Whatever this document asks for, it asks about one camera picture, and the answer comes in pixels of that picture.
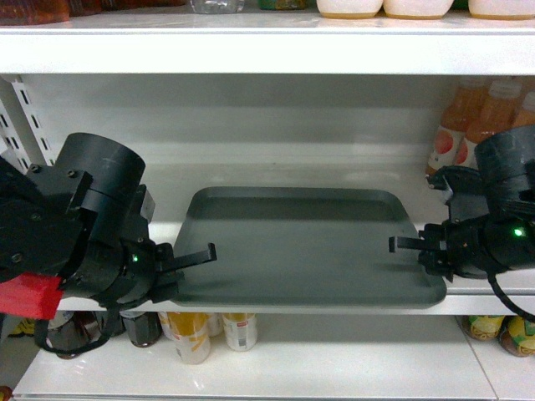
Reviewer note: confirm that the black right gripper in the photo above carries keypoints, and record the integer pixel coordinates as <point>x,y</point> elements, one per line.
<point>458,241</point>

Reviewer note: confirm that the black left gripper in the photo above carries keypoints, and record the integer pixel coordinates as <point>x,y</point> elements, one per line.
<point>115,263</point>

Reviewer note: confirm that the grey-silver rectangular tray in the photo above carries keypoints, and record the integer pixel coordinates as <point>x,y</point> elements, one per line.
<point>302,248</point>

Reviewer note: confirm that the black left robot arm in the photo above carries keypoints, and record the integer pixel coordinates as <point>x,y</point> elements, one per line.
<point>78,229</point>

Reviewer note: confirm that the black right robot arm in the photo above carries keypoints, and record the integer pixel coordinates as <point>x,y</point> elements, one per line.
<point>490,224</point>

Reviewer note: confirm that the red block on left arm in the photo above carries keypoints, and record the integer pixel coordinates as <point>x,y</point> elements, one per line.
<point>31,295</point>

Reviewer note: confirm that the yellow white drink bottle front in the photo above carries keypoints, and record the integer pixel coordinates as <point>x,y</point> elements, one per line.
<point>190,336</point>

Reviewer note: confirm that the yellow white drink bottle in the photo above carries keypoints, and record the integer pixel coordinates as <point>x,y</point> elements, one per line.
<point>190,336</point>
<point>240,330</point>

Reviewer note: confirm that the dark tea bottle right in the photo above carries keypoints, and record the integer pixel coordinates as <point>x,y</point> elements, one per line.
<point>143,328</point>

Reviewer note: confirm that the yellow white drink bottle rear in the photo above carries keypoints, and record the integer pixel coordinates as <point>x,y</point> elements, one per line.
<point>240,330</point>

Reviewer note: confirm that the lemon tea bottle left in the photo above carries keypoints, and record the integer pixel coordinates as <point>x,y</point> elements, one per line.
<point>481,327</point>

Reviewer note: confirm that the lemon tea bottle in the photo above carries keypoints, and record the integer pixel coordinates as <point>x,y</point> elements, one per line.
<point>481,327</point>
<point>517,337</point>

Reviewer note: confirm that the lemon tea bottle right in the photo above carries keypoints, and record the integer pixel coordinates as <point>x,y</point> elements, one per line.
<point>517,337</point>

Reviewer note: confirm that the orange juice bottle back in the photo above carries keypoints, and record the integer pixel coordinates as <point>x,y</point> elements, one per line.
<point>455,121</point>

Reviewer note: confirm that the orange juice bottle middle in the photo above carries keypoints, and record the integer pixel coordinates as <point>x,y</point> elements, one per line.
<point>495,116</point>

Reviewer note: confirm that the white metal shelf unit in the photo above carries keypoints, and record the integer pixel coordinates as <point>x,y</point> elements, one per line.
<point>274,99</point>

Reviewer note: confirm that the white bottle top middle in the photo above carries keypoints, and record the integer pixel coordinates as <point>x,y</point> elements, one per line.
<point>417,9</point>

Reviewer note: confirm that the white bottle top right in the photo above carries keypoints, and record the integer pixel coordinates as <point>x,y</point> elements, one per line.
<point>502,9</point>

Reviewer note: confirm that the white bottle top left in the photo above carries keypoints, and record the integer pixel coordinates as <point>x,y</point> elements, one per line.
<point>349,9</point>

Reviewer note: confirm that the clear water bottle top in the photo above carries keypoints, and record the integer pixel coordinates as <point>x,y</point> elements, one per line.
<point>217,6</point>

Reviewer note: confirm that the red brown package top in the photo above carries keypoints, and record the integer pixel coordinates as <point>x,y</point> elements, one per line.
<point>12,9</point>

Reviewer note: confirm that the white slotted shelf bracket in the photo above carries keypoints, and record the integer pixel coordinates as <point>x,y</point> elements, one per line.
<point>21,130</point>

